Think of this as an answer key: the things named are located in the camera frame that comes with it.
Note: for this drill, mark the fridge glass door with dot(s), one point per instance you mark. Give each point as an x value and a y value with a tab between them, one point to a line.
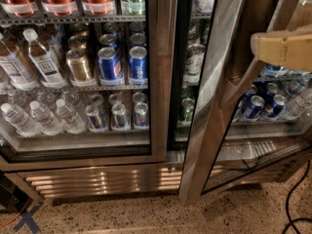
224	151
126	125

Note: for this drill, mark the green soda can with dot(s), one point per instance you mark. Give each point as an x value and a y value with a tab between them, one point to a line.
186	110

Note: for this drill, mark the middle water bottle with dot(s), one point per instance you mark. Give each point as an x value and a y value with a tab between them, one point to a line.
43	115

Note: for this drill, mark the left water bottle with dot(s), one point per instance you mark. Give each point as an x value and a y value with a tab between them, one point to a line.
21	120

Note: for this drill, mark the right water bottle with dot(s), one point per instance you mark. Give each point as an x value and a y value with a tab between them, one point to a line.
71	119

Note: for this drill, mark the gold soda can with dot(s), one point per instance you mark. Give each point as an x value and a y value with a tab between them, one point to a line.
82	75

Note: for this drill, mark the blue pepsi can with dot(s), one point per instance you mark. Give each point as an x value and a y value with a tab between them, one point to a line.
138	65
110	67
250	112

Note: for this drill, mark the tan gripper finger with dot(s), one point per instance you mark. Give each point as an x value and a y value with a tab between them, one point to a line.
291	49

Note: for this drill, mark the tea bottle white cap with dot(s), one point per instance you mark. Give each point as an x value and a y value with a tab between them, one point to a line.
45	59

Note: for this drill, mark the blue Pepsi can lower middle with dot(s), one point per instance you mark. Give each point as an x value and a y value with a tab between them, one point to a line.
250	112

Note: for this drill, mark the front left blue Pepsi can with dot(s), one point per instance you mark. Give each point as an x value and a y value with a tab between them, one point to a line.
110	67

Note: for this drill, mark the water bottle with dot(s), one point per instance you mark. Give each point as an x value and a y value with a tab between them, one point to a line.
21	120
71	119
43	115

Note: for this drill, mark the front 7up can left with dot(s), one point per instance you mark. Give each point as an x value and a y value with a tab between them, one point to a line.
193	63

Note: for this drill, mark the front right blue Pepsi can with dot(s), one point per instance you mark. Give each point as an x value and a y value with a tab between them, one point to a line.
138	65

